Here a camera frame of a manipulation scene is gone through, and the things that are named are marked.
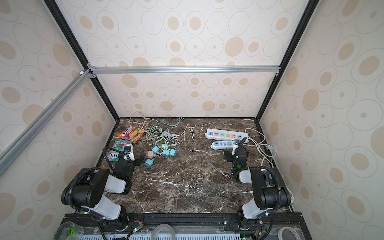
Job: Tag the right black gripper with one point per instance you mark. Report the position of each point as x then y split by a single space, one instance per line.
230 153

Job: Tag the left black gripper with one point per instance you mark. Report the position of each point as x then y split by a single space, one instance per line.
137 160

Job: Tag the short blue power strip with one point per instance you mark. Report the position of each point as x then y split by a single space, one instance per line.
222 145

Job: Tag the long multicolour power strip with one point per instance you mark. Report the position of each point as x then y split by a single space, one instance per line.
222 135

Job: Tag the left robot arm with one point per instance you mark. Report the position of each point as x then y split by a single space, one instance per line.
86 192

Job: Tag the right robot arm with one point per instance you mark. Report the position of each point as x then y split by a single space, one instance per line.
269 190

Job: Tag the green Fox's candy bag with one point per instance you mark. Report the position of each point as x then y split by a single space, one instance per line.
118 145

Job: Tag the teal charger cube front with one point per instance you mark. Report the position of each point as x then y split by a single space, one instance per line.
166 153

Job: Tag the teal charger cube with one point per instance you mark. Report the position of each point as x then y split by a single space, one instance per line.
166 153
173 152

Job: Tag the orange candy bag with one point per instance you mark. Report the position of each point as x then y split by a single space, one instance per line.
131 134

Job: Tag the light green charger cube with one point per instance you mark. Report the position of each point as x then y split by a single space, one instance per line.
164 146

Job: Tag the tape roll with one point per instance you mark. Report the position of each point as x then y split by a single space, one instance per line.
288 233

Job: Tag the clear plastic cup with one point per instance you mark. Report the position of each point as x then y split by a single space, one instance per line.
69 231

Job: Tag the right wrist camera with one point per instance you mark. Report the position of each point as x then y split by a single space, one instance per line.
237 146

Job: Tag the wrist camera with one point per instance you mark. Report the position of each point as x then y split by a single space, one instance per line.
128 152
237 146

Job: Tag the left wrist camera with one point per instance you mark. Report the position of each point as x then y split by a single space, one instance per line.
128 152

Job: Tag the silver aluminium rail back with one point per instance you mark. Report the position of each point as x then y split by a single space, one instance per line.
185 70

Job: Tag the silver aluminium rail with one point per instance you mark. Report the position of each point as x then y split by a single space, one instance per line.
185 70
22 141

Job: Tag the silver aluminium rail left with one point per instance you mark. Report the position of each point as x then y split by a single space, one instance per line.
22 141

